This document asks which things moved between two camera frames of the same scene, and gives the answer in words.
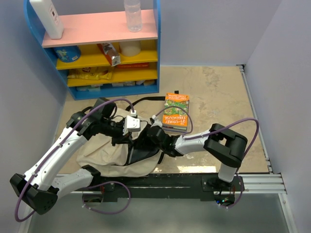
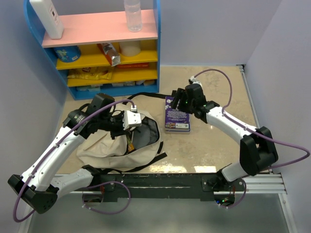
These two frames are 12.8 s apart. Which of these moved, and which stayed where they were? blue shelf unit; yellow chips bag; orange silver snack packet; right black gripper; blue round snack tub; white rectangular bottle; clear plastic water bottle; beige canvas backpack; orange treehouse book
Moved: orange treehouse book; beige canvas backpack; right black gripper
Stayed: blue shelf unit; blue round snack tub; yellow chips bag; clear plastic water bottle; orange silver snack packet; white rectangular bottle
